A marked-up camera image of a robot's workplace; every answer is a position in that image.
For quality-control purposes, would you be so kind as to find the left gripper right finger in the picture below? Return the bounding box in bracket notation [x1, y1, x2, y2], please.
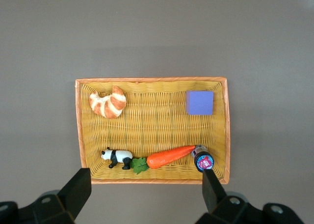
[195, 169, 251, 224]

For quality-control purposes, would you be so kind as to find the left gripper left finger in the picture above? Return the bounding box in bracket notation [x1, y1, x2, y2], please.
[31, 168, 92, 224]

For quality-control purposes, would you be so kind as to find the orange yellow wicker basket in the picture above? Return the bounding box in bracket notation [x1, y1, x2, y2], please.
[74, 77, 232, 185]

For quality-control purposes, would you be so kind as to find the small bottle with pink cap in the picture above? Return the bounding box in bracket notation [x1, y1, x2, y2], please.
[191, 144, 216, 173]

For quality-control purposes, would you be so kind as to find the orange toy carrot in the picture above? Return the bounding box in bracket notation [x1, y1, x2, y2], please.
[130, 145, 197, 175]

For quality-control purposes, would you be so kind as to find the black white panda figure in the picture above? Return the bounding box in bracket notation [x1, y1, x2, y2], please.
[100, 146, 133, 170]

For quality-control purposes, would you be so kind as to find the purple cube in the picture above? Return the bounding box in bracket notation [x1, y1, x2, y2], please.
[185, 90, 215, 116]

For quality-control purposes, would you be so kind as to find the toy croissant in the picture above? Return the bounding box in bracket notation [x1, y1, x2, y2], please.
[88, 85, 128, 119]

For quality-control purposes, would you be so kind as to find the brown table cover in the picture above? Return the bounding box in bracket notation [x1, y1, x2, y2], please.
[0, 0, 314, 224]

